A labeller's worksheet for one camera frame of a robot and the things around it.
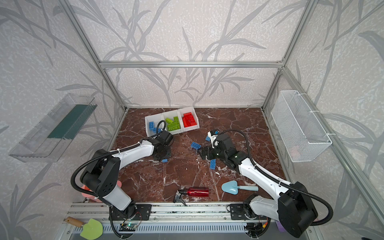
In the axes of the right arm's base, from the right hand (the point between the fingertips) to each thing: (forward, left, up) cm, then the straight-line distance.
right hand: (204, 144), depth 82 cm
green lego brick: (+22, +22, -12) cm, 33 cm away
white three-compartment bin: (+11, +25, +6) cm, 28 cm away
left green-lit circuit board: (-37, +37, -15) cm, 54 cm away
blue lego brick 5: (+24, +38, -13) cm, 47 cm away
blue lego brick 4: (-5, +23, -9) cm, 25 cm away
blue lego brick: (+13, -2, -15) cm, 20 cm away
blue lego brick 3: (-6, -5, -14) cm, 16 cm away
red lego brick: (+32, +12, -12) cm, 36 cm away
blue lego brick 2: (+7, +6, -13) cm, 15 cm away
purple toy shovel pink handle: (-37, -35, -13) cm, 53 cm away
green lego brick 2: (+27, +21, -11) cm, 36 cm away
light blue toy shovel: (-19, -15, -13) cm, 27 cm away
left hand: (+2, +22, -11) cm, 25 cm away
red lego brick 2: (+29, +12, -14) cm, 34 cm away
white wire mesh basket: (-9, -41, +19) cm, 47 cm away
